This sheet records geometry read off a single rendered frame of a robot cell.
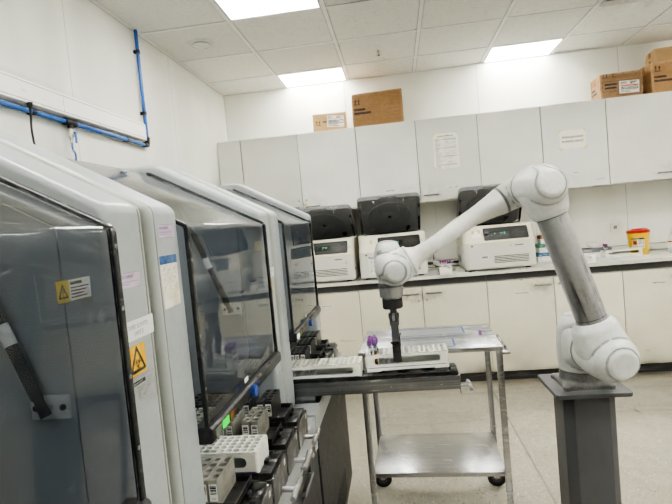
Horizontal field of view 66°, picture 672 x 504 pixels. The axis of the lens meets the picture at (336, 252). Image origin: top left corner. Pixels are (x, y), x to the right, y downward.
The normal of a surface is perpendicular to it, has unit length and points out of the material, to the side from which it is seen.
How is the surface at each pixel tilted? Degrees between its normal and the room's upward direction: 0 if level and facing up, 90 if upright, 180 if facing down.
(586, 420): 90
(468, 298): 90
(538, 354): 90
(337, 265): 90
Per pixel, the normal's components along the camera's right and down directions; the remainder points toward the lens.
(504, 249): -0.12, 0.07
